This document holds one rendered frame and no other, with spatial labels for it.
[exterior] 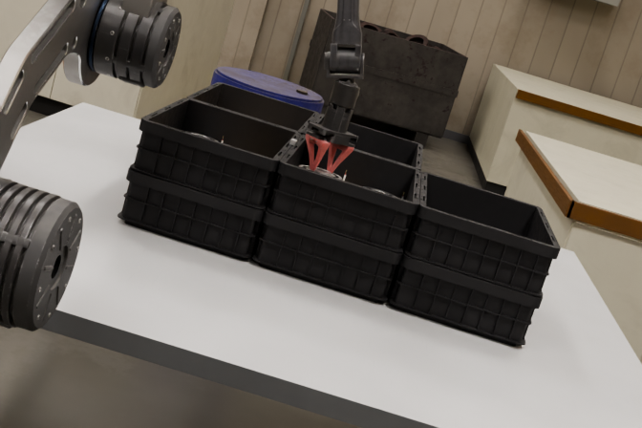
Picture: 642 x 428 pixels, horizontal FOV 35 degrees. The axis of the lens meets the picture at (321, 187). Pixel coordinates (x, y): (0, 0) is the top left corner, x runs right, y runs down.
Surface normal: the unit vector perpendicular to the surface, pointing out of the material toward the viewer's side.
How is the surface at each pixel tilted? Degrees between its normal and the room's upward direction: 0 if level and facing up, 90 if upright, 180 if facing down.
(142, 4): 90
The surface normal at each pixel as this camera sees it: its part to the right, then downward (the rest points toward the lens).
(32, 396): 0.28, -0.94
